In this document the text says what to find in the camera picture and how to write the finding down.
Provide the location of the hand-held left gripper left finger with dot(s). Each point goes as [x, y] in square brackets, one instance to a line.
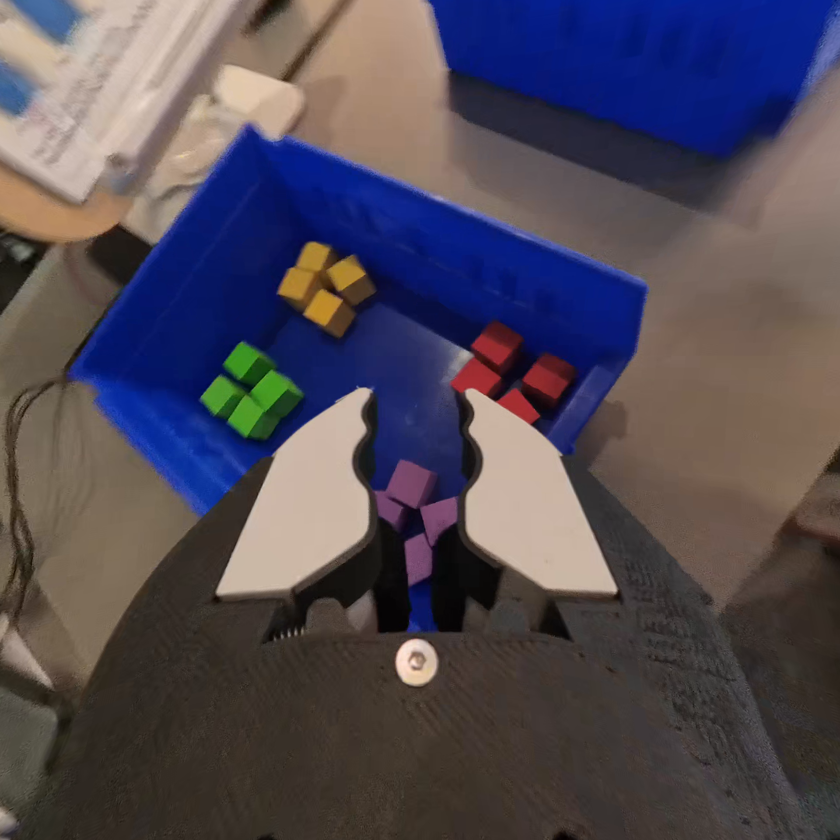
[302, 518]

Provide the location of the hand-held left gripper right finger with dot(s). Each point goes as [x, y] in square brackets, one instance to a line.
[538, 518]

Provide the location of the blue plastic bin with cubes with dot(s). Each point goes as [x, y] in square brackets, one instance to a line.
[407, 328]

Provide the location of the empty blue plastic bin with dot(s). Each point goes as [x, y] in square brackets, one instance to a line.
[623, 65]

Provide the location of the printed instruction sheet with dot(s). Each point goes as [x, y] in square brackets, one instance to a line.
[98, 79]

